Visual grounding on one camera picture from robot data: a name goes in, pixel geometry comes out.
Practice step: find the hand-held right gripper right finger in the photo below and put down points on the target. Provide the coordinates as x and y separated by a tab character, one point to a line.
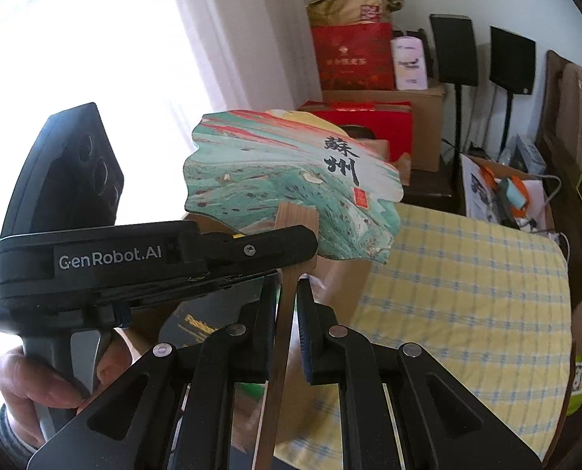
304	342

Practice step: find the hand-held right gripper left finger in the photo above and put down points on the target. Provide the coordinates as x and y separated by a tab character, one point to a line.
266	342

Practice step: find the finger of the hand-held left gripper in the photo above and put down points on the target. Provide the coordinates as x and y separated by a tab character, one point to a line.
271	249
183	293

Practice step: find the black sandal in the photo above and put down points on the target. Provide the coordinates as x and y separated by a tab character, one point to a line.
198	325

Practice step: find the green-edged plastic packet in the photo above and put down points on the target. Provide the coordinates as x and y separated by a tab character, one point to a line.
249	390

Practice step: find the person's left forearm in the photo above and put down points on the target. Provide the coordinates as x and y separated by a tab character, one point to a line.
2	431

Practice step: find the person's left hand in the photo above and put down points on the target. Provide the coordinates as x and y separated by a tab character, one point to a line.
31	382

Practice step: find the yellow checked tablecloth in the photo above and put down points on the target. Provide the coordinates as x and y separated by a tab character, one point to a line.
467	303

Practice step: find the red gift box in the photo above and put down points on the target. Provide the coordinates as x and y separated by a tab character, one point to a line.
394	127

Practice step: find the brown closed carton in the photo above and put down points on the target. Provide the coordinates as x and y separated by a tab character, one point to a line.
425	127

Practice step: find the red gift bag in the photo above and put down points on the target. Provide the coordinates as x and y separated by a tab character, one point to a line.
352	56

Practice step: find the black speaker stand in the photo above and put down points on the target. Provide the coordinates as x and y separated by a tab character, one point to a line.
457	147
506	122

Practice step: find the white printed paper bag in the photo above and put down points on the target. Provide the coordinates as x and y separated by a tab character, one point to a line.
477	186

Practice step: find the white sheer curtain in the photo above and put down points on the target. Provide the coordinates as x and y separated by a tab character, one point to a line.
212	34

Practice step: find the white pink box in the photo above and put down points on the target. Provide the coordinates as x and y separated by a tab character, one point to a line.
411	63

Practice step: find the orange teal tool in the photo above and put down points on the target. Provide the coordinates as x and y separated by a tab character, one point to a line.
509	196

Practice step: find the gold bag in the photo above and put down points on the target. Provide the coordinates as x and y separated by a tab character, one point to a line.
354	5

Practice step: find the black speaker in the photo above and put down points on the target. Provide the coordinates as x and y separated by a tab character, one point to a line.
512	58
453	49

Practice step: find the white storage box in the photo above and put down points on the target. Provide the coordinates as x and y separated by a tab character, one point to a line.
531	154

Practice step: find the small open brown carton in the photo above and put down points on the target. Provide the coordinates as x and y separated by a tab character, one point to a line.
548	205

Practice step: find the dark wooden sofa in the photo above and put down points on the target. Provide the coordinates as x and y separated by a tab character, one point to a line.
550	122

